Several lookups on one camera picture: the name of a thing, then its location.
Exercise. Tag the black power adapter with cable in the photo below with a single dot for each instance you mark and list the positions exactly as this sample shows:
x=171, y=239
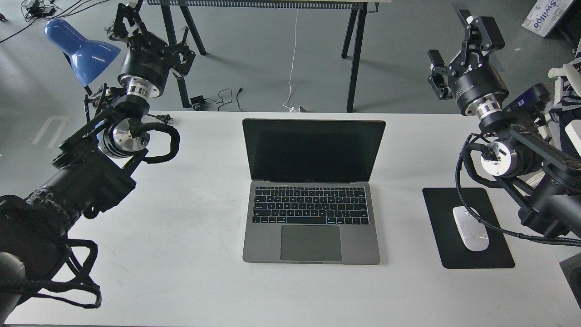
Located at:
x=225, y=97

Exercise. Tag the black mouse pad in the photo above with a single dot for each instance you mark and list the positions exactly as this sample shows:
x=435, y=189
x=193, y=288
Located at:
x=453, y=254

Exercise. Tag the white chair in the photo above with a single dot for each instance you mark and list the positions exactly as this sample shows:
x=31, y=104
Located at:
x=545, y=128

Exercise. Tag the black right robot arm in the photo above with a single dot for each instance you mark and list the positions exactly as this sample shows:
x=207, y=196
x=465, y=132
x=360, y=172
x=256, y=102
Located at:
x=509, y=152

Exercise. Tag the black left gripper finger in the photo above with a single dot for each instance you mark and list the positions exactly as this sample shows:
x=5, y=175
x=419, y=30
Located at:
x=118, y=31
x=183, y=56

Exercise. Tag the white computer mouse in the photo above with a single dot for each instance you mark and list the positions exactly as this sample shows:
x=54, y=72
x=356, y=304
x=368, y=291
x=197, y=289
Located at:
x=472, y=233

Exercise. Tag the white cardboard box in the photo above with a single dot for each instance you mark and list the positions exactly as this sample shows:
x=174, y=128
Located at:
x=544, y=16

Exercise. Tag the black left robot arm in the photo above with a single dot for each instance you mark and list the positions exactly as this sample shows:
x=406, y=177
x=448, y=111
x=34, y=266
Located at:
x=38, y=259

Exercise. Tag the person in striped shirt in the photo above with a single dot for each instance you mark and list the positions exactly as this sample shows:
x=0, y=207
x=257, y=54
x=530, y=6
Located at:
x=566, y=107

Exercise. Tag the grey laptop notebook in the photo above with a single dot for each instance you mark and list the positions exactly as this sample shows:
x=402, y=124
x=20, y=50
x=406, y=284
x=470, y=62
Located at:
x=310, y=199

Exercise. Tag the blue desk lamp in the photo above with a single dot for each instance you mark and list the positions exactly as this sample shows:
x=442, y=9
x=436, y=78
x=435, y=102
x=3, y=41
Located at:
x=88, y=58

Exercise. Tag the black-legged background table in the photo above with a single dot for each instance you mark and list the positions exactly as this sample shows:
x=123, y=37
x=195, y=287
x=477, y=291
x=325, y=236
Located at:
x=281, y=57

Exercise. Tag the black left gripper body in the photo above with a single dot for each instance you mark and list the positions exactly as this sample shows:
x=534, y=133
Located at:
x=147, y=60

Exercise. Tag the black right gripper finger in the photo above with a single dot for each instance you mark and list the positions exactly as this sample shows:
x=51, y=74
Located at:
x=438, y=71
x=482, y=35

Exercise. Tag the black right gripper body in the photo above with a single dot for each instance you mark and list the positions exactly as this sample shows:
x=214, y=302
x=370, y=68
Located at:
x=474, y=79

